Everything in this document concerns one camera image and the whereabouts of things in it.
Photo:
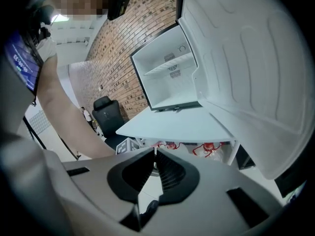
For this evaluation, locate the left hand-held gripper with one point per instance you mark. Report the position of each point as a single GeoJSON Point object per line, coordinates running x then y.
{"type": "Point", "coordinates": [128, 146]}

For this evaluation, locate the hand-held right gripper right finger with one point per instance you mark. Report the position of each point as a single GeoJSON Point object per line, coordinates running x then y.
{"type": "Point", "coordinates": [209, 193]}

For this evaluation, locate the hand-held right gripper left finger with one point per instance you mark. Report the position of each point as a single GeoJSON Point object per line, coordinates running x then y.
{"type": "Point", "coordinates": [110, 181]}

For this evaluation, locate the person's left forearm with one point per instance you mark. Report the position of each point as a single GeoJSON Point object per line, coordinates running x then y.
{"type": "Point", "coordinates": [73, 122]}

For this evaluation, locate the black office chair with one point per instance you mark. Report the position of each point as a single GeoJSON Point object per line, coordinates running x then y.
{"type": "Point", "coordinates": [108, 117]}

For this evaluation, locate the clear red-print plastic bag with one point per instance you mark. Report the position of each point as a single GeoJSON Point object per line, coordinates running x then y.
{"type": "Point", "coordinates": [169, 147]}
{"type": "Point", "coordinates": [208, 152]}

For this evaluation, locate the person's right shoe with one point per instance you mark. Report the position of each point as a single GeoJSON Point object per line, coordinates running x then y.
{"type": "Point", "coordinates": [150, 209]}

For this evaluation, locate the white table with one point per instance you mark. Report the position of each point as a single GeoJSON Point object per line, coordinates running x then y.
{"type": "Point", "coordinates": [172, 124]}

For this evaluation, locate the open white mini fridge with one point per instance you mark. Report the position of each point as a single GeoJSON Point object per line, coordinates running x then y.
{"type": "Point", "coordinates": [157, 87]}

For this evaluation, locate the grid pattern board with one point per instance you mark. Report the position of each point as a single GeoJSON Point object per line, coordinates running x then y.
{"type": "Point", "coordinates": [39, 120]}

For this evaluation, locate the person's white t-shirt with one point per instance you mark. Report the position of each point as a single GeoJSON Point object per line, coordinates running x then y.
{"type": "Point", "coordinates": [46, 48]}

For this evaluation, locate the black chest-mounted monitor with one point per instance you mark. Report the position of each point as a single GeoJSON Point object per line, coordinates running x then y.
{"type": "Point", "coordinates": [22, 63]}

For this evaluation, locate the ceiling light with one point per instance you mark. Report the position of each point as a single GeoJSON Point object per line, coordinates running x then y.
{"type": "Point", "coordinates": [59, 17]}

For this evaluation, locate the person's head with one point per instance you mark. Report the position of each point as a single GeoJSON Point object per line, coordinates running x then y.
{"type": "Point", "coordinates": [78, 1]}

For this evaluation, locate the black head-worn camera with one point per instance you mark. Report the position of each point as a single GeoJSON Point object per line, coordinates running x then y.
{"type": "Point", "coordinates": [119, 4]}

